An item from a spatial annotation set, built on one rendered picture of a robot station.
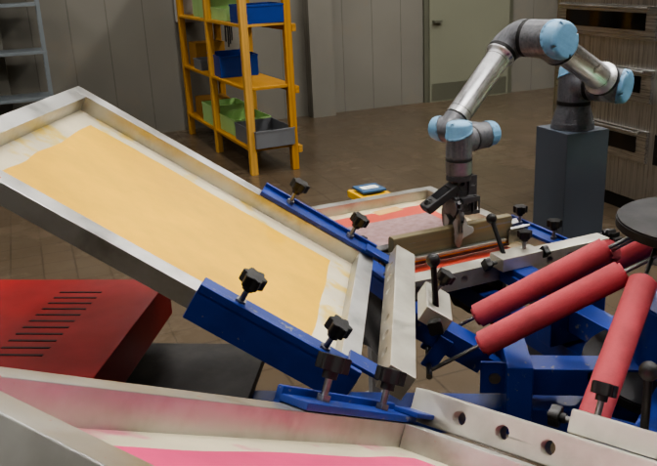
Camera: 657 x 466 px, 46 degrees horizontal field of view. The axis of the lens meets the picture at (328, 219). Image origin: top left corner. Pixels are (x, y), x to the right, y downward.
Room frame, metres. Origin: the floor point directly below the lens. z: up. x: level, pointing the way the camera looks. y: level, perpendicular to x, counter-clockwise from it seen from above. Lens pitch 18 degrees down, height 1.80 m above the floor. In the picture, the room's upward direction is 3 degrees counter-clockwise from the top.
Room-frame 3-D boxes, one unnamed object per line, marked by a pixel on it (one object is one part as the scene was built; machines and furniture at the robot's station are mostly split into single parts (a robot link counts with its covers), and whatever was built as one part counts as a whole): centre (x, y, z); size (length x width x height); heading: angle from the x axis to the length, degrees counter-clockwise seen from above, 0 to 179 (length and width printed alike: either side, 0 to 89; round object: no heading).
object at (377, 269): (1.99, -0.12, 0.98); 0.30 x 0.05 x 0.07; 23
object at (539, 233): (2.21, -0.63, 0.98); 0.30 x 0.05 x 0.07; 23
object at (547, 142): (2.74, -0.89, 0.60); 0.18 x 0.18 x 1.20; 21
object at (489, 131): (2.21, -0.44, 1.31); 0.11 x 0.11 x 0.08; 40
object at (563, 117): (2.74, -0.89, 1.25); 0.15 x 0.15 x 0.10
